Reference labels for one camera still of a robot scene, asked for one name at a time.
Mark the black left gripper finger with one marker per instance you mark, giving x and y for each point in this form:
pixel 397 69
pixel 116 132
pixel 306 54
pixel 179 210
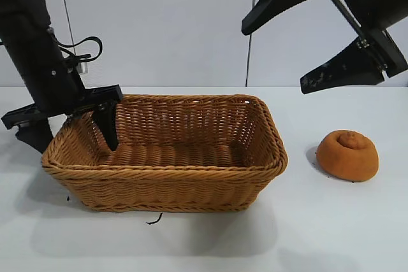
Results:
pixel 108 125
pixel 36 136

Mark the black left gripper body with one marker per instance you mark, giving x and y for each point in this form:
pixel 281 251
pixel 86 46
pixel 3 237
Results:
pixel 44 77

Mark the wrinkled orange fruit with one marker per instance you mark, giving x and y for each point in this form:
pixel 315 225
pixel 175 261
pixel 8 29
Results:
pixel 344 163

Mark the brown woven wicker basket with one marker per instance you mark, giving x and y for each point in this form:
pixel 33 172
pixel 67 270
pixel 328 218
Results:
pixel 165 186

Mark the long curled black thread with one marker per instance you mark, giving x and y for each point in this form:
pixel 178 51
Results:
pixel 156 221

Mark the small left wrist camera module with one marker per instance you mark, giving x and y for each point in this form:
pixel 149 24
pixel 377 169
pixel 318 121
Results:
pixel 82 68

